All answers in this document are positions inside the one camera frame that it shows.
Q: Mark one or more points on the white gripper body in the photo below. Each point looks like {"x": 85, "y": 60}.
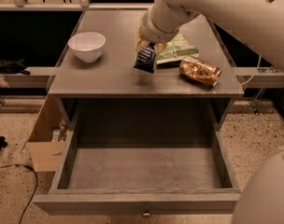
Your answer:
{"x": 152, "y": 32}

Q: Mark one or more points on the dark blue rxbar wrapper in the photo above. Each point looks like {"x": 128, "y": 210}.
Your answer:
{"x": 145, "y": 59}

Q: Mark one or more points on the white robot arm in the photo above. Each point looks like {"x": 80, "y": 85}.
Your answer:
{"x": 260, "y": 25}

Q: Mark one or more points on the open grey top drawer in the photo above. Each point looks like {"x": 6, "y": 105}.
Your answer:
{"x": 119, "y": 159}

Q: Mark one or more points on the green snack bag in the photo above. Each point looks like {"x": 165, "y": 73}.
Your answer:
{"x": 178, "y": 48}

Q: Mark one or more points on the grey wooden cabinet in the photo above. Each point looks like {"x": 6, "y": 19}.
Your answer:
{"x": 114, "y": 73}

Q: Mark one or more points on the gold brown snack bag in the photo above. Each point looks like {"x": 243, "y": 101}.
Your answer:
{"x": 199, "y": 70}

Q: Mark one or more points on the white ceramic bowl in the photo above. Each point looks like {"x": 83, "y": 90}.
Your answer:
{"x": 88, "y": 46}

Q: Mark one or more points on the brown cardboard box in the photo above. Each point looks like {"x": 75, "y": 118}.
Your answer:
{"x": 46, "y": 141}

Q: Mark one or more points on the black object on ledge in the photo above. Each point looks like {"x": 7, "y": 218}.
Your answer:
{"x": 13, "y": 67}

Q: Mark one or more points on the metal bracket at right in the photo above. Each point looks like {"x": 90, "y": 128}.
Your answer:
{"x": 263, "y": 79}

